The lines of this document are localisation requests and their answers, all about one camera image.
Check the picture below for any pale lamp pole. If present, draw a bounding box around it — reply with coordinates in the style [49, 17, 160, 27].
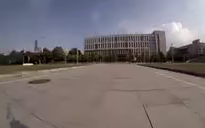
[76, 48, 80, 65]

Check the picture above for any grey concrete paved plaza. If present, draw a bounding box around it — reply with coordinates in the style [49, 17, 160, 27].
[0, 62, 205, 128]

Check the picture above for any large white many-windowed building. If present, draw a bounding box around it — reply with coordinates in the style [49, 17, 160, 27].
[83, 30, 167, 63]

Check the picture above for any row of trees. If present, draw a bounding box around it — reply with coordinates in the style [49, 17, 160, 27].
[0, 46, 172, 66]

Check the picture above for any dark manhole cover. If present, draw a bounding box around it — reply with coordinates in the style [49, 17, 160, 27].
[28, 78, 52, 85]

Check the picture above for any distant slim tower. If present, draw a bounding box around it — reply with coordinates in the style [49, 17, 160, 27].
[34, 39, 39, 53]

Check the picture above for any grass strip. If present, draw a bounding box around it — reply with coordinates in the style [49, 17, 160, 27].
[0, 62, 88, 76]
[137, 62, 205, 81]

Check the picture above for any low grey building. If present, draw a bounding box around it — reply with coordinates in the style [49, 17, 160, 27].
[168, 38, 205, 63]

